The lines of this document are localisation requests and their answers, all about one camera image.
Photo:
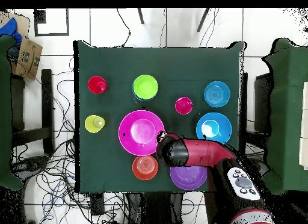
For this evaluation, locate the black power strip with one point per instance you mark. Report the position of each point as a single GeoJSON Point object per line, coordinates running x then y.
{"type": "Point", "coordinates": [97, 207]}

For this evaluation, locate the blue cloth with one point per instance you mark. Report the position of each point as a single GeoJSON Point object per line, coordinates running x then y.
{"type": "Point", "coordinates": [10, 29]}

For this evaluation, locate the white box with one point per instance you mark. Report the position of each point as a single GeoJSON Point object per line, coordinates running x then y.
{"type": "Point", "coordinates": [305, 125]}

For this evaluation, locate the dark tripod leg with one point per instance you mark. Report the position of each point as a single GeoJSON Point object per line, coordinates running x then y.
{"type": "Point", "coordinates": [141, 16]}
{"type": "Point", "coordinates": [202, 20]}

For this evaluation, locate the black chair frame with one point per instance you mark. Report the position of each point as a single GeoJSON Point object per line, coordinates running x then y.
{"type": "Point", "coordinates": [47, 101]}

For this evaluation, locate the yellow cup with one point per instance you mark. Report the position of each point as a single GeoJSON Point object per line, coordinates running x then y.
{"type": "Point", "coordinates": [92, 125]}

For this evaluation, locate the purple bowl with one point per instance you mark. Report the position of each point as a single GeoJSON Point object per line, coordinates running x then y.
{"type": "Point", "coordinates": [187, 179]}

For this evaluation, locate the small blue bowl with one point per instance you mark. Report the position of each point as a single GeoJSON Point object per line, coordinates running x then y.
{"type": "Point", "coordinates": [137, 99]}
{"type": "Point", "coordinates": [217, 94]}

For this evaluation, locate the green bowl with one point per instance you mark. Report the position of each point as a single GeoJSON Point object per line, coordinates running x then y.
{"type": "Point", "coordinates": [145, 87]}

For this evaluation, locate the green cloth on side table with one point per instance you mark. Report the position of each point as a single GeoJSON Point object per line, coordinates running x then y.
{"type": "Point", "coordinates": [286, 113]}
{"type": "Point", "coordinates": [4, 113]}

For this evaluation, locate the dark green tablecloth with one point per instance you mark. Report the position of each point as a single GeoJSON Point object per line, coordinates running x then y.
{"type": "Point", "coordinates": [156, 65]}

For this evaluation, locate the black monitor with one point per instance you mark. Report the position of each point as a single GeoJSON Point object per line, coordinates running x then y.
{"type": "Point", "coordinates": [262, 101]}

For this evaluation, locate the orange bowl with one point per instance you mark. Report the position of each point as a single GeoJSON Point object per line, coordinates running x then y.
{"type": "Point", "coordinates": [145, 167]}

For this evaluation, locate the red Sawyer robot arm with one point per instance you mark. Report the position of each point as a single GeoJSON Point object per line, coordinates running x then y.
{"type": "Point", "coordinates": [207, 151]}

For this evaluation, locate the large pink bowl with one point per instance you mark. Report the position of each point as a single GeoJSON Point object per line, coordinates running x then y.
{"type": "Point", "coordinates": [140, 132]}

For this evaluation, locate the red cup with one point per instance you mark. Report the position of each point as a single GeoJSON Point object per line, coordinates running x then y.
{"type": "Point", "coordinates": [96, 85]}

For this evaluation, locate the large blue bowl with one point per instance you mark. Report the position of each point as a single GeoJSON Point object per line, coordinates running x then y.
{"type": "Point", "coordinates": [213, 127]}

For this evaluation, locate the cardboard box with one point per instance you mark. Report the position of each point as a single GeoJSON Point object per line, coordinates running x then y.
{"type": "Point", "coordinates": [27, 57]}

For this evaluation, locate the dark grey stand base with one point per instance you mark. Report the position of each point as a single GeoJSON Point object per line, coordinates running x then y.
{"type": "Point", "coordinates": [263, 167]}
{"type": "Point", "coordinates": [31, 165]}

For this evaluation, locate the crimson cup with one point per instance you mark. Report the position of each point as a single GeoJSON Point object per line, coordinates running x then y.
{"type": "Point", "coordinates": [183, 105]}

